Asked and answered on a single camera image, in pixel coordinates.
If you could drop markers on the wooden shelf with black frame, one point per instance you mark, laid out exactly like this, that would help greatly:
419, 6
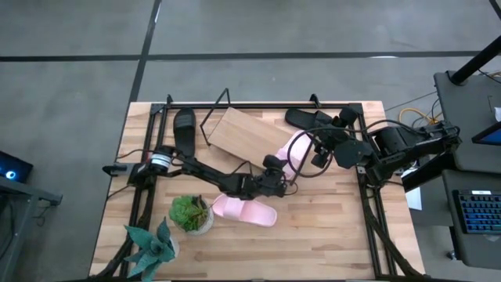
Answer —
246, 133

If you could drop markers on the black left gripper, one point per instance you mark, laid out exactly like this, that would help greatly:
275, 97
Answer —
272, 182

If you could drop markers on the grey keyboard shelf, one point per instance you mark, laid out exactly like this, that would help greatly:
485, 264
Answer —
473, 250

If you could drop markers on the black aluminium table frame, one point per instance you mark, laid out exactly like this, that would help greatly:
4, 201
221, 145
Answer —
274, 105

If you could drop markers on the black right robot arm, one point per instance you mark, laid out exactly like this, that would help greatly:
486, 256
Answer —
395, 143

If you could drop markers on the black flat panel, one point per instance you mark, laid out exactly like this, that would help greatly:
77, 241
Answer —
426, 174

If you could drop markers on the green succulent plant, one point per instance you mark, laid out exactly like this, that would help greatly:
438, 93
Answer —
188, 211

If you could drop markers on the small plain white pot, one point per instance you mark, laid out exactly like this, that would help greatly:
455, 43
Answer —
176, 244

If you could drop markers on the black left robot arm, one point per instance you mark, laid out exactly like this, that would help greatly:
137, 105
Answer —
211, 176

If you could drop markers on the grey desk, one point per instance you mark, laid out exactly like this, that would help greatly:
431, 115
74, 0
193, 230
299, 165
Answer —
466, 117

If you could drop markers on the grey side table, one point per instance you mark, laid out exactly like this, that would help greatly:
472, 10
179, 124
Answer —
23, 190

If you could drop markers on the pink rubber slide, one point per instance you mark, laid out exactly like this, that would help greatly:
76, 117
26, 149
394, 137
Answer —
299, 152
242, 211

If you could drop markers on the backlit computer keyboard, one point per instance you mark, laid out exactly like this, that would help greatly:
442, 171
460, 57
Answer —
479, 213

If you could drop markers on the white triangle-patterned plant pot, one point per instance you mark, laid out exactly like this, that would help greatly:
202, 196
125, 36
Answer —
207, 225

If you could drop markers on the tablet with blue screen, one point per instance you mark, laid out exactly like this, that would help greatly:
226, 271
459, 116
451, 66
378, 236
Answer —
491, 137

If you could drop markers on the black rubber slide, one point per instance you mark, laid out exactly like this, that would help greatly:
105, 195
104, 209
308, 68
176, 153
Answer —
184, 129
299, 117

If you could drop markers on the white paper sheet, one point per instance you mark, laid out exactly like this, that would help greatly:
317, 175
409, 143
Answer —
415, 197

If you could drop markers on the black pole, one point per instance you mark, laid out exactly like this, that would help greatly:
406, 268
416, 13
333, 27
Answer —
469, 66

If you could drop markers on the black device with blue light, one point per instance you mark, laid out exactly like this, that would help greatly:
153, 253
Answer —
15, 166

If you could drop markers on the black table clamp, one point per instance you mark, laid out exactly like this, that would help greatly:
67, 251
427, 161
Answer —
115, 169

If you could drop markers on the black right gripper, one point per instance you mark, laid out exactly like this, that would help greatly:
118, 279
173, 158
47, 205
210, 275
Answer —
332, 137

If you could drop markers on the teal artificial plant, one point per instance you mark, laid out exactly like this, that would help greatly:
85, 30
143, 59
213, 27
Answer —
150, 248

